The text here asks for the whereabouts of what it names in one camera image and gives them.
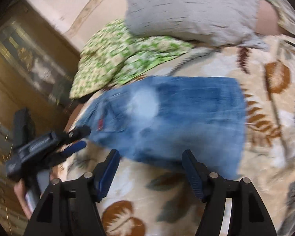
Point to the left hand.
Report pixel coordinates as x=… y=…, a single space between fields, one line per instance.
x=20 y=192

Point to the grey quilted pillow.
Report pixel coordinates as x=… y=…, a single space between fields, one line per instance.
x=214 y=22

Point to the wooden door with glass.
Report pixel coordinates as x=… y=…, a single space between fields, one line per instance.
x=37 y=67

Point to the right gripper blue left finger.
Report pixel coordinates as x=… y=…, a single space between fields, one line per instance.
x=104 y=174

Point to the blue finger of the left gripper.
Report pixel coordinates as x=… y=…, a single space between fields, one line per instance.
x=73 y=148
x=76 y=134

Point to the blue denim jeans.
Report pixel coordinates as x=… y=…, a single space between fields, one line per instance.
x=156 y=119

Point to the leaf print plush blanket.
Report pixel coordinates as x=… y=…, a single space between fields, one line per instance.
x=151 y=200

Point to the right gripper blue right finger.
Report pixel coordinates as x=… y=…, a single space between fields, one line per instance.
x=196 y=173

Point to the green white patterned blanket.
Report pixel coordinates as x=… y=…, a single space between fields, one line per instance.
x=113 y=56

